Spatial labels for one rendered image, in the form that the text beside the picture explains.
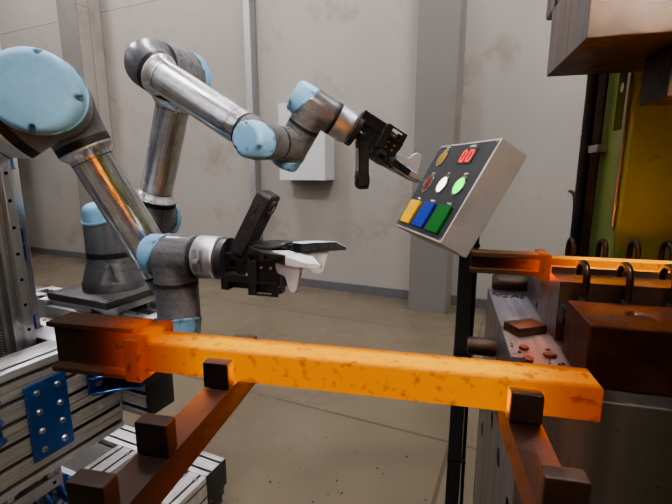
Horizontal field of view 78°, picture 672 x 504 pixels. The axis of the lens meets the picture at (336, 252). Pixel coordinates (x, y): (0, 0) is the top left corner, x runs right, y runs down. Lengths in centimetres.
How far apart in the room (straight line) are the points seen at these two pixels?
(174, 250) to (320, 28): 351
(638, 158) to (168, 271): 81
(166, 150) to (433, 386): 105
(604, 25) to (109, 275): 111
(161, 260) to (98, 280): 47
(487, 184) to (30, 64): 87
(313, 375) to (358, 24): 376
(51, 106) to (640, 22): 73
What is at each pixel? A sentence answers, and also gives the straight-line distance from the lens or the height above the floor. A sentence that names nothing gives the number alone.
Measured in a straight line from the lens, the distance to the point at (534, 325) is 61.
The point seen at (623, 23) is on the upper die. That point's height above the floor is 128.
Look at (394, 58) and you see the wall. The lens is 379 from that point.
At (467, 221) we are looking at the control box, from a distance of 103.
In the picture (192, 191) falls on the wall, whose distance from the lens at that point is 482.
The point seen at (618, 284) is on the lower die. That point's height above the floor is 99.
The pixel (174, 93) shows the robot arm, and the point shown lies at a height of 129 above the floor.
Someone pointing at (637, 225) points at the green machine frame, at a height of 103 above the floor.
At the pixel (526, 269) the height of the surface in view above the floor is 99.
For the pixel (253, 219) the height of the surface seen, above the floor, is 105.
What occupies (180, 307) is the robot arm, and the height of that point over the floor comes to 89.
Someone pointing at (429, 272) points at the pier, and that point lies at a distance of 340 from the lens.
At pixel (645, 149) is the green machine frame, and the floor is 116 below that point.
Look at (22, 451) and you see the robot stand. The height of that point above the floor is 55.
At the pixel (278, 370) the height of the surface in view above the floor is 98.
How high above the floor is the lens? 113
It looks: 11 degrees down
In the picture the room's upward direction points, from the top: straight up
